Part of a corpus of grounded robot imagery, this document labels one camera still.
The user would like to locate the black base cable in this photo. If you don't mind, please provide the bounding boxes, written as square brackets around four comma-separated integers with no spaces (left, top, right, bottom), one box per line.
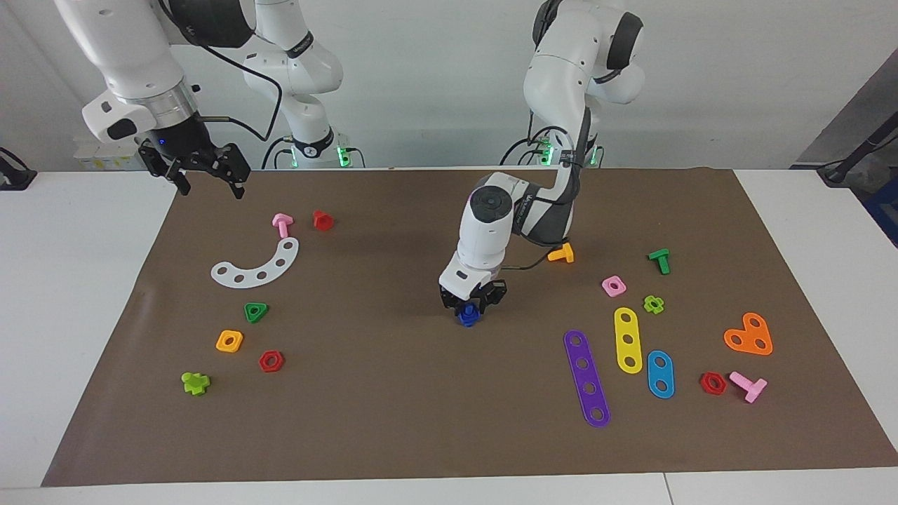
[500,137,544,167]
[262,137,295,170]

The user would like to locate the orange heart-shaped plate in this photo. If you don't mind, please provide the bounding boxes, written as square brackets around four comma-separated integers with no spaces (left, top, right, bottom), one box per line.
[723,312,774,356]

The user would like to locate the brown table mat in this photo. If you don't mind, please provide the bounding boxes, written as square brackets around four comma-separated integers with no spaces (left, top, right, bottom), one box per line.
[41,167,898,487]

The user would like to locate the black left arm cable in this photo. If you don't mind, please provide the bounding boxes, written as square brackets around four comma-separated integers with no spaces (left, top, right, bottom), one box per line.
[502,126,597,271]

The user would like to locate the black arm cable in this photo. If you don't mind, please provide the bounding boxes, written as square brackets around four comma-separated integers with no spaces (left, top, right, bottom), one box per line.
[502,126,597,271]
[158,0,285,141]

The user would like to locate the black stand leg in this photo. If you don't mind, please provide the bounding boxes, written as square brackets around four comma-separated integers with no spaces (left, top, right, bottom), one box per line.
[817,133,898,187]

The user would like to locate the purple four-hole plate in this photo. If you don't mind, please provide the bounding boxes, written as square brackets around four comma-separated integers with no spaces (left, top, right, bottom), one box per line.
[563,330,611,429]

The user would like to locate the yellow three-hole plate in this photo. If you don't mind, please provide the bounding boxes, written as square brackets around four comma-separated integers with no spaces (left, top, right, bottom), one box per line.
[614,307,643,375]

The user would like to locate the blue two-hole plate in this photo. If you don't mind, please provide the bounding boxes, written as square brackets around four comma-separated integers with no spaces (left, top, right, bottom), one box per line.
[647,350,676,400]

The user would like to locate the black clamp with cable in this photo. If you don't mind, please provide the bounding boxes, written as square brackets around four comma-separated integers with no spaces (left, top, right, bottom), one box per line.
[0,147,37,191]

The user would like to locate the blue crate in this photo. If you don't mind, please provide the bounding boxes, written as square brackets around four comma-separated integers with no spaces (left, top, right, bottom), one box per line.
[863,175,898,246]

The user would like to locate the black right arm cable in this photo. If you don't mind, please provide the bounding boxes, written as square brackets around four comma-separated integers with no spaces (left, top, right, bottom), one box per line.
[158,0,285,141]

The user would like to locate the white boxes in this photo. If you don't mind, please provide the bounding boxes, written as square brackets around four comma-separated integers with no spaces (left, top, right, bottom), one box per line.
[74,137,145,170]

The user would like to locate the white curved five-hole plate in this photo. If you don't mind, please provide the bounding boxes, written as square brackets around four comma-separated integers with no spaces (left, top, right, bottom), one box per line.
[210,237,300,289]

